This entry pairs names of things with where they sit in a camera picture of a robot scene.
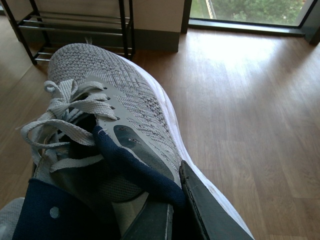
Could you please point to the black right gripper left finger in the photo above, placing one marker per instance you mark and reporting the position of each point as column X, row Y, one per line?
column 153, row 222

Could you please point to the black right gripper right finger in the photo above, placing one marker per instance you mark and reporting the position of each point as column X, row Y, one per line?
column 212, row 215

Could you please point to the grey knit sneaker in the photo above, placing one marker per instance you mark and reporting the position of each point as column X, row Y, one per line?
column 108, row 141

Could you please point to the black metal shoe rack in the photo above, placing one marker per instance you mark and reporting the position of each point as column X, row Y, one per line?
column 44, row 26

